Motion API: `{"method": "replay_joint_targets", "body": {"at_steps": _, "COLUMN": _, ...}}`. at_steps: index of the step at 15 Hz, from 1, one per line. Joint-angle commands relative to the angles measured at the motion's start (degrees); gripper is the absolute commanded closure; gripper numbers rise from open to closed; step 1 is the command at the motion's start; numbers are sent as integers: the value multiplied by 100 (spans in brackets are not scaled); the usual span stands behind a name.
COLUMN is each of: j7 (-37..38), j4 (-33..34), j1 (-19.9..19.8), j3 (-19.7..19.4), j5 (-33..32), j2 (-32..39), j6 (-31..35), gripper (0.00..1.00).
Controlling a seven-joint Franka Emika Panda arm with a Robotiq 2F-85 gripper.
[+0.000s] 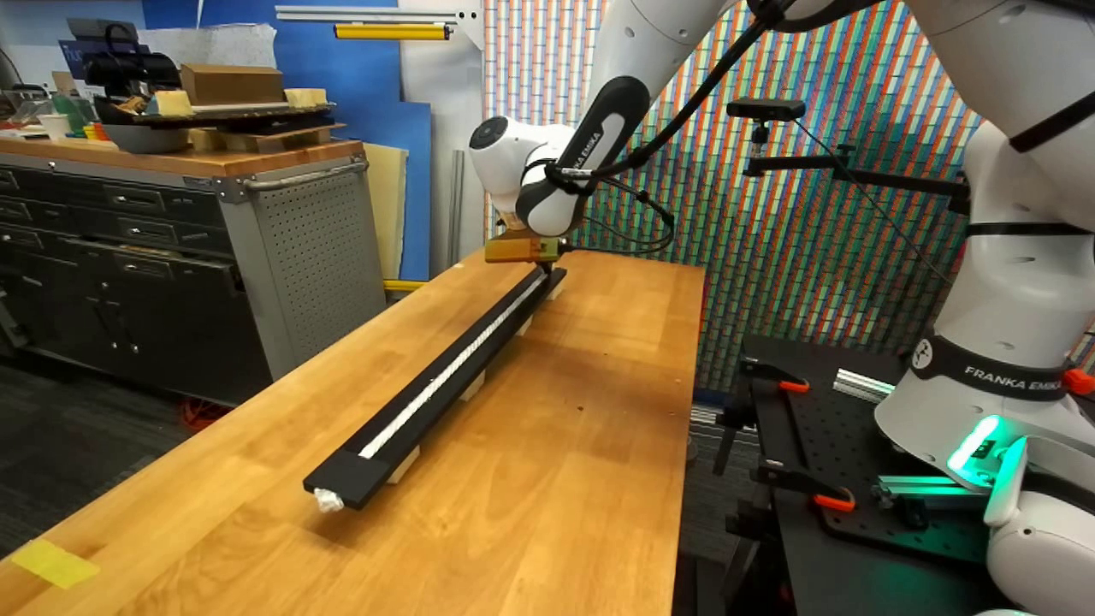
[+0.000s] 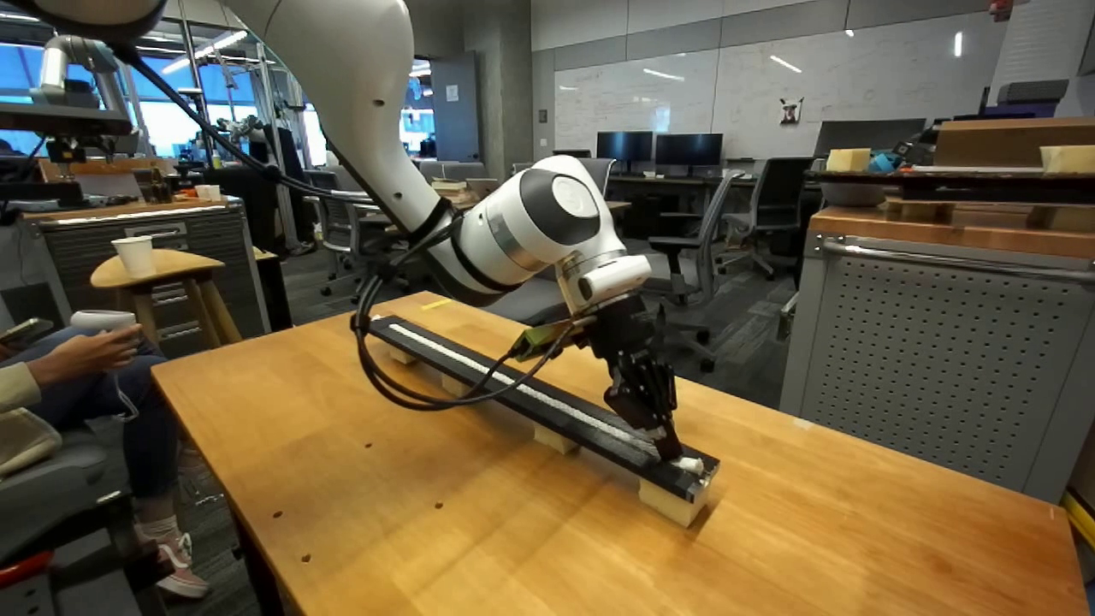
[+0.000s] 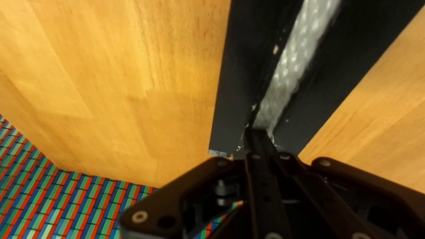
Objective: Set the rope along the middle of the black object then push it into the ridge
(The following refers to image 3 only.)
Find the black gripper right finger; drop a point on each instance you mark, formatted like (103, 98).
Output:
(340, 196)

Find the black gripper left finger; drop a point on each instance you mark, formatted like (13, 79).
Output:
(256, 194)

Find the long black grooved rail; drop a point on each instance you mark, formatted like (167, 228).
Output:
(243, 66)

